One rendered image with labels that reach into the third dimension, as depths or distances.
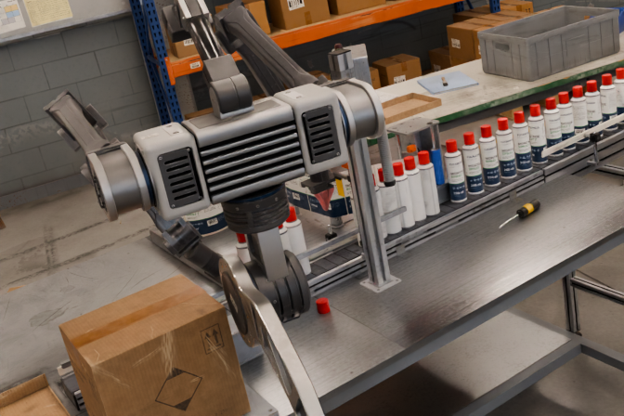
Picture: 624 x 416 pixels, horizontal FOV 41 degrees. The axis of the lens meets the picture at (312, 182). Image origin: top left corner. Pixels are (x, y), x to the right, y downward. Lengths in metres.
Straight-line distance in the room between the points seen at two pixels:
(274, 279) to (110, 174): 0.40
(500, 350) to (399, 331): 1.04
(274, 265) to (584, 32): 2.95
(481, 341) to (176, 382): 1.62
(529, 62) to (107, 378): 2.93
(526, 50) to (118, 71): 3.56
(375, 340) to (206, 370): 0.49
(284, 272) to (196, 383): 0.31
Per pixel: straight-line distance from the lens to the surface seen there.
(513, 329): 3.24
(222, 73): 1.63
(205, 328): 1.79
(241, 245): 2.25
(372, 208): 2.26
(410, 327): 2.14
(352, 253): 2.45
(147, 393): 1.79
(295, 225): 2.31
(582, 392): 3.28
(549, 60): 4.26
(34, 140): 6.71
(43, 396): 2.28
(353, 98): 1.70
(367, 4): 6.48
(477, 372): 3.02
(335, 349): 2.10
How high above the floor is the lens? 1.93
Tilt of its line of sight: 20 degrees down
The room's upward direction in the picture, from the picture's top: 11 degrees counter-clockwise
